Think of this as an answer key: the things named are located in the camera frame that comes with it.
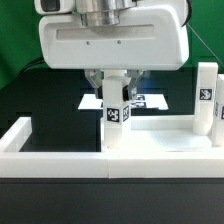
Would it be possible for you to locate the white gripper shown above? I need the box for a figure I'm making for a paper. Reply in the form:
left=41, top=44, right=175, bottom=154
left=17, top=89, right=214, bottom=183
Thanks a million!
left=38, top=0, right=190, bottom=101

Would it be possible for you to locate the white desk top panel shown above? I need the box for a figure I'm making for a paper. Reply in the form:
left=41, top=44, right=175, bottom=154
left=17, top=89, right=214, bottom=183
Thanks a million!
left=99, top=114, right=224, bottom=154

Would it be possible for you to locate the sheet with four markers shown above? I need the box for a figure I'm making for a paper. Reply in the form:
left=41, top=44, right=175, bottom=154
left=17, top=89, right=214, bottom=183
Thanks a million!
left=78, top=94, right=168, bottom=110

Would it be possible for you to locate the white U-shaped fence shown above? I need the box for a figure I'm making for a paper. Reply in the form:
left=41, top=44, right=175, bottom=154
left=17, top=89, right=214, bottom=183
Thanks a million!
left=0, top=117, right=224, bottom=179

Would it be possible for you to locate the black cable upper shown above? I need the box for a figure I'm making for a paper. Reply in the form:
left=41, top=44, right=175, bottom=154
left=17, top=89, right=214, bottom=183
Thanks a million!
left=20, top=57, right=45, bottom=75

